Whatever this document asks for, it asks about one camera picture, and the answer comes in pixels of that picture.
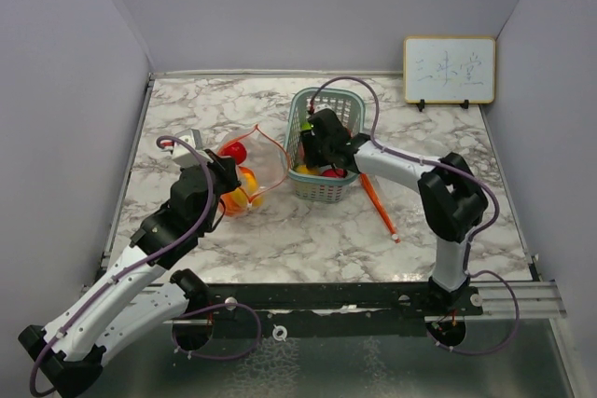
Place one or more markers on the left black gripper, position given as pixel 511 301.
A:
pixel 226 169

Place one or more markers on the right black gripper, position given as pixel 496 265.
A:
pixel 309 140

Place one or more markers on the teal white plastic basket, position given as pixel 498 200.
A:
pixel 312 177

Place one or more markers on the orange tangerine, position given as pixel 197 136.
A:
pixel 231 204

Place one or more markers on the yellow orange fruit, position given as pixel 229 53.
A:
pixel 250 186

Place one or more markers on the clear bag orange zipper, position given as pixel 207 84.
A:
pixel 266 158

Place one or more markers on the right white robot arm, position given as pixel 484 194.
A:
pixel 453 202

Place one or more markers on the red apple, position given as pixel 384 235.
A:
pixel 334 173

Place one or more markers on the yellow lemon fruit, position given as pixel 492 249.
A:
pixel 304 169

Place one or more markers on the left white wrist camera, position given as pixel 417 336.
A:
pixel 187 149

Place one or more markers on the small whiteboard wooden frame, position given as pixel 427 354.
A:
pixel 440 69

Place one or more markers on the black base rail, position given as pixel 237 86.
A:
pixel 305 310

